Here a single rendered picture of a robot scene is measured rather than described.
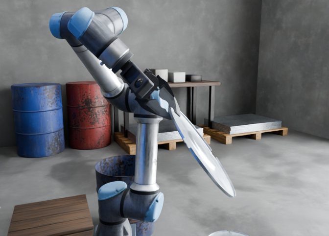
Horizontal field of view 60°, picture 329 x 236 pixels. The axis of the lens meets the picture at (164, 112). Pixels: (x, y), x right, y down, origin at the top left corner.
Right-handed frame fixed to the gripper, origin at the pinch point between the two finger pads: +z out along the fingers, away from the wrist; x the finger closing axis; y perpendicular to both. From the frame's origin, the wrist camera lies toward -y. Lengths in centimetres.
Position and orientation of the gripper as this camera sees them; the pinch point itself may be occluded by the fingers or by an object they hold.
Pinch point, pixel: (175, 115)
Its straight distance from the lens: 75.5
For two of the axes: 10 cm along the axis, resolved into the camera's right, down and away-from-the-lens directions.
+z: 7.0, 6.9, 1.8
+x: -7.1, 7.0, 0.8
